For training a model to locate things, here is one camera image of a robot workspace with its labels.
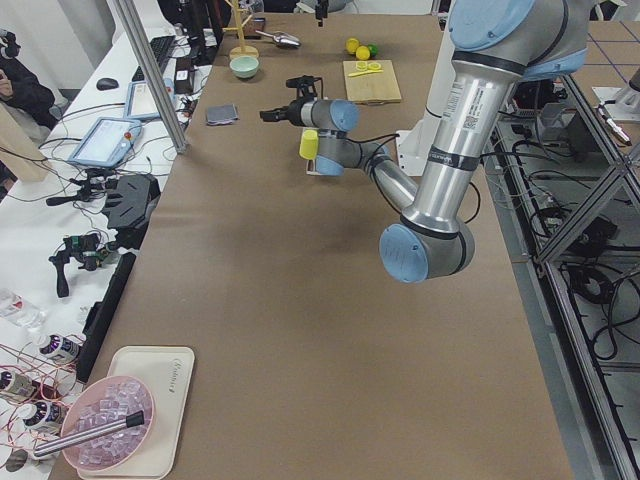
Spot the metal muddler stick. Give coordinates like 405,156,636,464
33,410,145,459

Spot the grey folded cloth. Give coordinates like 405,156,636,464
206,104,238,126

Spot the cream plastic tray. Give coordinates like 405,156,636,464
78,346,195,479

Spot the black stand base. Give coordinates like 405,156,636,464
101,174,161,249

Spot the yellow plastic cup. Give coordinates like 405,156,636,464
299,128,319,160

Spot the small purple label bottle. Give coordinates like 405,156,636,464
35,334,81,365

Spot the metal scoop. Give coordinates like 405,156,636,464
256,30,301,49

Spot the wooden mug tree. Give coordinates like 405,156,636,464
223,0,259,59

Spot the yellow lemon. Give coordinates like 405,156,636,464
355,45,371,61
345,37,360,55

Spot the aluminium frame post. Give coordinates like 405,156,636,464
114,0,187,154

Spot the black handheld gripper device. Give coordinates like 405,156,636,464
49,233,120,298

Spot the black keyboard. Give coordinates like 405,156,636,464
150,35,175,73

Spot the white wire cup holder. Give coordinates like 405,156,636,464
306,159,325,176

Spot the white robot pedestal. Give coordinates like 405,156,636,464
395,28,455,178

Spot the green lime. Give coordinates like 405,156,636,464
368,44,379,58

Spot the mint green bowl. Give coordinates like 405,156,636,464
229,55,260,80

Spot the pink bowl of ice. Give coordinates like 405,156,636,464
60,375,157,472

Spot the yellow plastic knife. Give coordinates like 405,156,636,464
347,69,384,78

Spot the plastic water bottle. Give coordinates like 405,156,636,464
1,288,45,329

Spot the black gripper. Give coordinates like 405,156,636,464
259,0,328,125

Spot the wooden cutting board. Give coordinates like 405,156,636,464
342,60,402,104

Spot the black computer mouse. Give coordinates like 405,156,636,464
96,77,119,91

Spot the blue teach pendant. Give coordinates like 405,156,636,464
67,117,142,168
124,80,160,121

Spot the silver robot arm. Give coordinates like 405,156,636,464
260,1,594,283

